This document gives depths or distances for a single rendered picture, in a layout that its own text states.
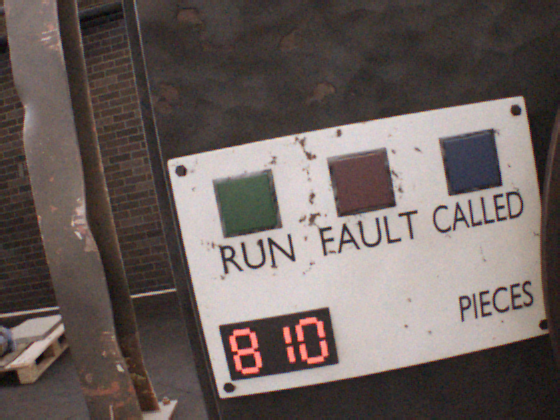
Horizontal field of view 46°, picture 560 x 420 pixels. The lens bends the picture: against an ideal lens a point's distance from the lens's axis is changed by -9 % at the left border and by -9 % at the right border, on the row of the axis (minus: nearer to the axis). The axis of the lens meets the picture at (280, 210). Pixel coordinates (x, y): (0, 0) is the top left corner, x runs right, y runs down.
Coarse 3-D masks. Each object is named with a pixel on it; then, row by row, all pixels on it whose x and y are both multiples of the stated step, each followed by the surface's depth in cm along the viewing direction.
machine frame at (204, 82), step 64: (128, 0) 59; (192, 0) 50; (256, 0) 50; (320, 0) 50; (384, 0) 50; (448, 0) 49; (512, 0) 49; (192, 64) 51; (256, 64) 51; (320, 64) 50; (384, 64) 50; (448, 64) 50; (512, 64) 50; (192, 128) 51; (256, 128) 51; (320, 128) 51; (192, 320) 62; (320, 384) 53; (384, 384) 53; (448, 384) 53; (512, 384) 53
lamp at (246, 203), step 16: (256, 176) 49; (224, 192) 49; (240, 192) 49; (256, 192) 49; (224, 208) 49; (240, 208) 49; (256, 208) 49; (272, 208) 49; (224, 224) 50; (240, 224) 50; (256, 224) 49; (272, 224) 49
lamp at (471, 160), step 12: (444, 144) 48; (456, 144) 48; (468, 144) 48; (480, 144) 48; (492, 144) 48; (456, 156) 48; (468, 156) 48; (480, 156) 48; (492, 156) 48; (456, 168) 48; (468, 168) 48; (480, 168) 48; (492, 168) 48; (456, 180) 48; (468, 180) 48; (480, 180) 48; (492, 180) 48
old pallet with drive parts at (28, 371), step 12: (24, 348) 467; (36, 348) 459; (48, 348) 478; (60, 348) 493; (0, 360) 439; (12, 360) 441; (24, 360) 431; (48, 360) 470; (0, 372) 454; (24, 372) 426; (36, 372) 436
